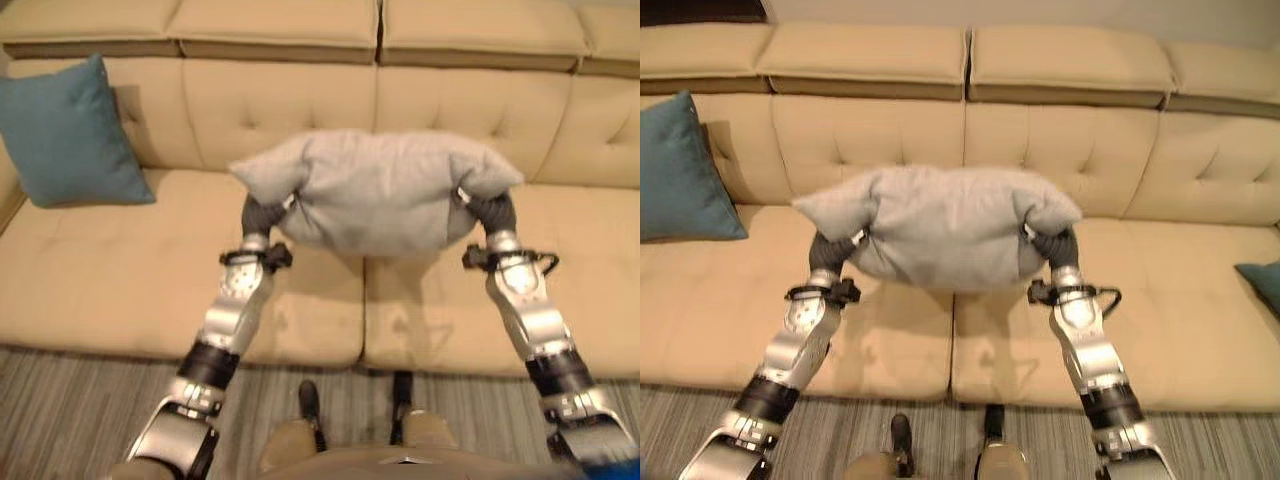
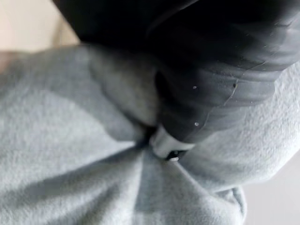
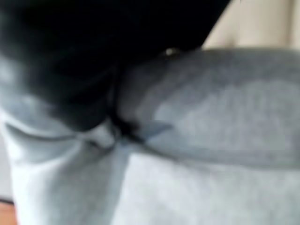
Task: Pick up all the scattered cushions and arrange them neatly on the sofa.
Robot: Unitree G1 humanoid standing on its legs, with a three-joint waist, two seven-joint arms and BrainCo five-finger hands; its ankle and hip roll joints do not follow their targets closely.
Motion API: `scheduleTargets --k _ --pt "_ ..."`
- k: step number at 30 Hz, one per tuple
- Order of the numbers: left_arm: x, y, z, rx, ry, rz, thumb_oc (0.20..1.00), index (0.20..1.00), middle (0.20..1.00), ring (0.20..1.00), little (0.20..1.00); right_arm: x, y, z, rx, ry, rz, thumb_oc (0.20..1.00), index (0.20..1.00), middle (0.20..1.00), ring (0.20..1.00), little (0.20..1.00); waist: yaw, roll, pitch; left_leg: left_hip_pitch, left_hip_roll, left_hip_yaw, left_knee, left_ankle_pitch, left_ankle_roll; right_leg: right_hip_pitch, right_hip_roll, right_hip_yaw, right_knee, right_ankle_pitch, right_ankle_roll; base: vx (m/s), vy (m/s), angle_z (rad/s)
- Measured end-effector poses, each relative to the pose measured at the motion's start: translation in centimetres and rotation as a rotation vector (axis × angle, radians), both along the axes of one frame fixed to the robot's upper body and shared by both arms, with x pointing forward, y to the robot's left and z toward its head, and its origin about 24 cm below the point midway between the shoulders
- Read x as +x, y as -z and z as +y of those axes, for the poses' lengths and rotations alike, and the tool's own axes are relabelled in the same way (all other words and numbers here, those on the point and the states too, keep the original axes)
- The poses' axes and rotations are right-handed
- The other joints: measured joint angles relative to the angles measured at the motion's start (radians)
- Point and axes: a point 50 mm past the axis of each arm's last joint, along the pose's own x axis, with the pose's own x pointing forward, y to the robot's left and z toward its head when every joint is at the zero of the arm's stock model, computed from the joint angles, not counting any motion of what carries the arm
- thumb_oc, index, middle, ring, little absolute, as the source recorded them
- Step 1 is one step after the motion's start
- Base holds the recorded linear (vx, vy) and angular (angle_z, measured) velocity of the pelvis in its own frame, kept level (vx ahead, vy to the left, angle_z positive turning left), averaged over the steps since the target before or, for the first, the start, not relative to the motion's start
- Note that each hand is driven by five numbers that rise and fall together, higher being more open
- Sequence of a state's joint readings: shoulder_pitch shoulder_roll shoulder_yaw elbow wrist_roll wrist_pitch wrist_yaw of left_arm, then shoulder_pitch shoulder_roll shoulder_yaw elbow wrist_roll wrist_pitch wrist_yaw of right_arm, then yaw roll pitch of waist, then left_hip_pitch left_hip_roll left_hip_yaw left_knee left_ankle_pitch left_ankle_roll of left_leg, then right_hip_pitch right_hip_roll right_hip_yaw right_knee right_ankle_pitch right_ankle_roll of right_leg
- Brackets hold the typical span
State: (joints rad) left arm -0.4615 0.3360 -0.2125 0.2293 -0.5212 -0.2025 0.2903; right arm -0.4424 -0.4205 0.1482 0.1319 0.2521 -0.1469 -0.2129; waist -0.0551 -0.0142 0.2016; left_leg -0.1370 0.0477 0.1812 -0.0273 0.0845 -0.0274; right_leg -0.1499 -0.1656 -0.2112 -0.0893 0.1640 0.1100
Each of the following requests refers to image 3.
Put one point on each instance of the right robot hand black cloth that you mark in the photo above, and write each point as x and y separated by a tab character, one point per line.
70	47

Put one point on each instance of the grey fabric cushion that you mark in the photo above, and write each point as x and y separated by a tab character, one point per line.
211	112

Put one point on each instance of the grey fabric sofa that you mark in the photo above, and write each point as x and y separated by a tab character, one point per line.
164	194

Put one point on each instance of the beige curtain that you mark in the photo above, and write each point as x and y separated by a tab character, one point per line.
257	23

